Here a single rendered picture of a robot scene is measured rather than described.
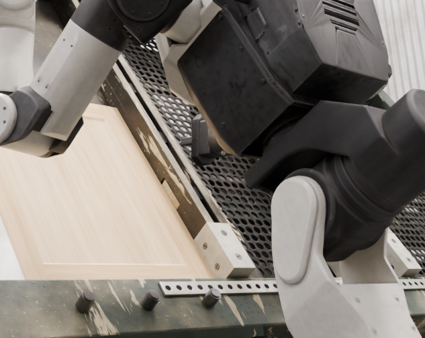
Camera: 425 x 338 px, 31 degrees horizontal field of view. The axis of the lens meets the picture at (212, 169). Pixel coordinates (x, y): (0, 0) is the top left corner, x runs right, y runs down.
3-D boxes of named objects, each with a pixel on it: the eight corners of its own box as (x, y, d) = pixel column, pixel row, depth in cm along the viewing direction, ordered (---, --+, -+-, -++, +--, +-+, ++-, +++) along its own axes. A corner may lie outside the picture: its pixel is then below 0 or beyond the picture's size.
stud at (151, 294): (144, 311, 128) (152, 300, 126) (137, 300, 129) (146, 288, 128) (155, 310, 129) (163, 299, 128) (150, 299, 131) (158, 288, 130)
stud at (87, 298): (77, 314, 119) (85, 302, 118) (72, 301, 121) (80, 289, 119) (90, 313, 121) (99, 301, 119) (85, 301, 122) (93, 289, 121)
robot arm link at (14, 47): (21, 47, 128) (12, 159, 125) (-25, 28, 119) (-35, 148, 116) (70, 39, 123) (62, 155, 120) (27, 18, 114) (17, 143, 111)
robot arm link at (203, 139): (213, 167, 182) (248, 165, 174) (182, 164, 176) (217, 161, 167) (215, 116, 184) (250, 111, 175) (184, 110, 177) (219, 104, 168)
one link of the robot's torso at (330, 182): (415, 220, 105) (378, 153, 111) (355, 216, 96) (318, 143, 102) (351, 268, 112) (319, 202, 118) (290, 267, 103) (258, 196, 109)
